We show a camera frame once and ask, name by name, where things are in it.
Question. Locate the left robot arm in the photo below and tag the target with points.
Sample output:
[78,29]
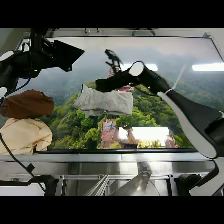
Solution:
[23,63]

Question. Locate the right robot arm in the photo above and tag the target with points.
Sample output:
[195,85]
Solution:
[193,116]

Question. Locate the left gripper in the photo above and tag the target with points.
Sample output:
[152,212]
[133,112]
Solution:
[65,55]

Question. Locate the brown garment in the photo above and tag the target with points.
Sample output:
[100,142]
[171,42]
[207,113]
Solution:
[26,104]

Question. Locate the grey shirt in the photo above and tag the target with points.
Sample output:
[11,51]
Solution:
[106,101]

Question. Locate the silver frame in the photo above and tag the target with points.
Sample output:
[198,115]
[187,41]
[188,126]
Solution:
[110,165]

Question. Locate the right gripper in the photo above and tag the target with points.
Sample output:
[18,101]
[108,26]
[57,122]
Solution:
[113,83]

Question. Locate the cream garment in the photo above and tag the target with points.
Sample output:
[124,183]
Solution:
[26,135]

